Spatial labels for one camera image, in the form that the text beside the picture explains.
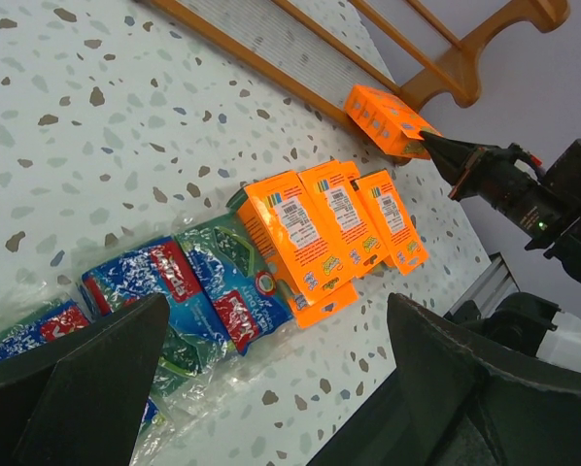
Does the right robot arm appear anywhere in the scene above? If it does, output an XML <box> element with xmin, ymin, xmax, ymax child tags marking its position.
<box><xmin>420</xmin><ymin>130</ymin><xmax>581</xmax><ymax>283</ymax></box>

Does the green sponge pack right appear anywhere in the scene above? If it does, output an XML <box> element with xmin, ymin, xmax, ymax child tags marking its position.
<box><xmin>174</xmin><ymin>212</ymin><xmax>292</xmax><ymax>355</ymax></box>

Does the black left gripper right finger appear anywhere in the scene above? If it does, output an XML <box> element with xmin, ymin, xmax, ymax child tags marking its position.
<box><xmin>313</xmin><ymin>293</ymin><xmax>581</xmax><ymax>465</ymax></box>

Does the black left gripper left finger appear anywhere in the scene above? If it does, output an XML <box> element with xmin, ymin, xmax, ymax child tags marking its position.
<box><xmin>0</xmin><ymin>294</ymin><xmax>169</xmax><ymax>465</ymax></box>

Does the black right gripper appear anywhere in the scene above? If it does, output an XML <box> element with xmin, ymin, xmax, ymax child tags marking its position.
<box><xmin>420</xmin><ymin>131</ymin><xmax>581</xmax><ymax>228</ymax></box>

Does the wooden shelf rack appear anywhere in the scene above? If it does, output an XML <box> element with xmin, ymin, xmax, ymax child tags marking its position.
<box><xmin>134</xmin><ymin>0</ymin><xmax>572</xmax><ymax>168</ymax></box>

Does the orange box under right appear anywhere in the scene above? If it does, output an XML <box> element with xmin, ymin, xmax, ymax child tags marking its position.
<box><xmin>339</xmin><ymin>161</ymin><xmax>360</xmax><ymax>183</ymax></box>

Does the blue sponge pack middle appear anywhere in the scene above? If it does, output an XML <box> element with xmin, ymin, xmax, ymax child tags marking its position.
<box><xmin>79</xmin><ymin>235</ymin><xmax>233</xmax><ymax>389</ymax></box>

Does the orange box under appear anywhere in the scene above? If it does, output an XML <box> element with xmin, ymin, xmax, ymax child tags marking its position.
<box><xmin>339</xmin><ymin>161</ymin><xmax>360</xmax><ymax>183</ymax></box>
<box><xmin>288</xmin><ymin>282</ymin><xmax>359</xmax><ymax>329</ymax></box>

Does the blue sponge pack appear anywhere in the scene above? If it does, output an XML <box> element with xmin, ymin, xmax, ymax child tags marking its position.
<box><xmin>0</xmin><ymin>298</ymin><xmax>175</xmax><ymax>438</ymax></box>
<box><xmin>79</xmin><ymin>235</ymin><xmax>233</xmax><ymax>389</ymax></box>

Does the blue sponge pack left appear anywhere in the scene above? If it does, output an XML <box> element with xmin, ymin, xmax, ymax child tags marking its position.
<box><xmin>0</xmin><ymin>298</ymin><xmax>175</xmax><ymax>438</ymax></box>

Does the orange sponge box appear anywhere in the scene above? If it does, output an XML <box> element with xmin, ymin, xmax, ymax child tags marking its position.
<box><xmin>352</xmin><ymin>170</ymin><xmax>428</xmax><ymax>276</ymax></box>
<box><xmin>227</xmin><ymin>171</ymin><xmax>353</xmax><ymax>305</ymax></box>
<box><xmin>298</xmin><ymin>160</ymin><xmax>388</xmax><ymax>279</ymax></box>
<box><xmin>344</xmin><ymin>84</ymin><xmax>440</xmax><ymax>160</ymax></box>

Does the orange box under left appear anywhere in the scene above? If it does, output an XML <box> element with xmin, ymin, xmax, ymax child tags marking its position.
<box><xmin>288</xmin><ymin>282</ymin><xmax>359</xmax><ymax>329</ymax></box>

